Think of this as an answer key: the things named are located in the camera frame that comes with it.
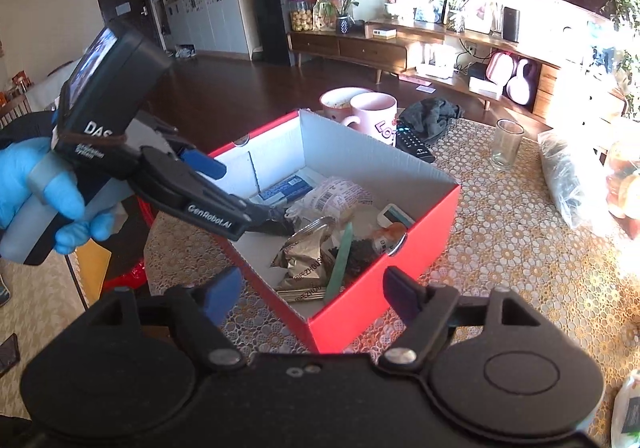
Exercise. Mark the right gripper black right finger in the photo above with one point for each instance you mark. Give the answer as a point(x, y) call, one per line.
point(425, 311)

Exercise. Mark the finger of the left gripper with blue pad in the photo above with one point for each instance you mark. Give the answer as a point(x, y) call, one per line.
point(203, 164)

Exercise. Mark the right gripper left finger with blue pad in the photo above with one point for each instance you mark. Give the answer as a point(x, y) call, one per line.
point(198, 312)

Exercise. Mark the silver foil snack packet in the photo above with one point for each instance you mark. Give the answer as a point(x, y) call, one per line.
point(307, 261)

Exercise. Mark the blue snack packet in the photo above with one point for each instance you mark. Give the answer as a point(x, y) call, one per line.
point(289, 189)

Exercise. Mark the green stick packet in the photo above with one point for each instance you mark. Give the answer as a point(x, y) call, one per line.
point(335, 283)

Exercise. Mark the white purple bread packet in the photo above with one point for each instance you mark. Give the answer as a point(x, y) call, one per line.
point(335, 197)

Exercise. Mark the clear bag black bits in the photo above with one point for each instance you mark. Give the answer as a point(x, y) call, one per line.
point(362, 255)

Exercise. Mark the left hand blue glove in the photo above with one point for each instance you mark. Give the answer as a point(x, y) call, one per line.
point(60, 192)

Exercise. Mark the lace tablecloth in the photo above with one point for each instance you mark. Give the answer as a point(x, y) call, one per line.
point(507, 232)

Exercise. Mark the black remote control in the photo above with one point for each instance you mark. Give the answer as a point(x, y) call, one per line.
point(409, 142)

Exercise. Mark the pink mug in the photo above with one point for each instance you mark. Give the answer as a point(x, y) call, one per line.
point(374, 114)

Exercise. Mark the black cloth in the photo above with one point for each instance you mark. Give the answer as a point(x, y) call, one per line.
point(431, 117)

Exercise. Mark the clear drinking glass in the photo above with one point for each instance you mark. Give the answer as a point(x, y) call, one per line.
point(507, 140)

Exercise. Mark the clear bag dark contents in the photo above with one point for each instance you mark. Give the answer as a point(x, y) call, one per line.
point(575, 178)

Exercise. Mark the clear plastic fruit bin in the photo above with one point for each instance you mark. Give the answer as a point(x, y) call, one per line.
point(622, 179)

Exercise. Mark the wooden tv sideboard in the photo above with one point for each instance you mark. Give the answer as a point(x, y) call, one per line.
point(400, 49)

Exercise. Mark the potted tree plant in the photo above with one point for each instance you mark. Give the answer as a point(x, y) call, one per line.
point(624, 15)

